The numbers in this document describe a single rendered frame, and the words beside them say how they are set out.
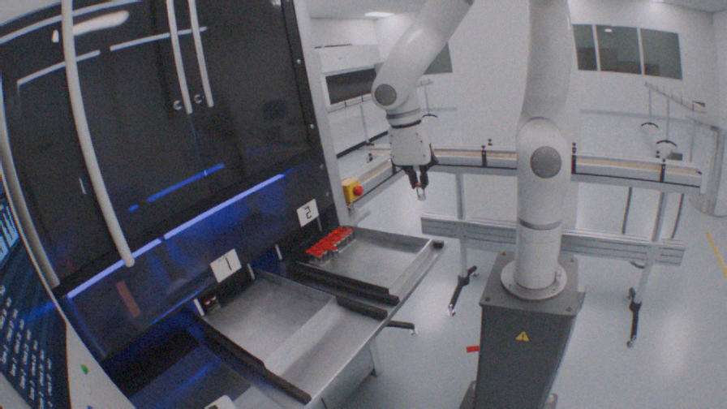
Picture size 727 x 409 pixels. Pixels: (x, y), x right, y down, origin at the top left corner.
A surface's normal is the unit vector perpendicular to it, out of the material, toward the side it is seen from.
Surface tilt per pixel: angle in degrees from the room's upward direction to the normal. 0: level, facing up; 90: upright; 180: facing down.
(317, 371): 0
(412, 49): 65
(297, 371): 0
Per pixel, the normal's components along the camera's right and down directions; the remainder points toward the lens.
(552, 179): -0.18, 0.79
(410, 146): -0.52, 0.48
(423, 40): 0.12, -0.18
